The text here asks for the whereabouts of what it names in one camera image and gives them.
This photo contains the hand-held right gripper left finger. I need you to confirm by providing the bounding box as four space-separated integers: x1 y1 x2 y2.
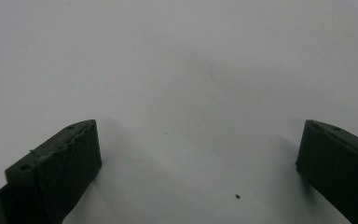
0 119 103 224

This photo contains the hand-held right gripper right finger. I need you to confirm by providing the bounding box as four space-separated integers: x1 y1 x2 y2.
295 119 358 224

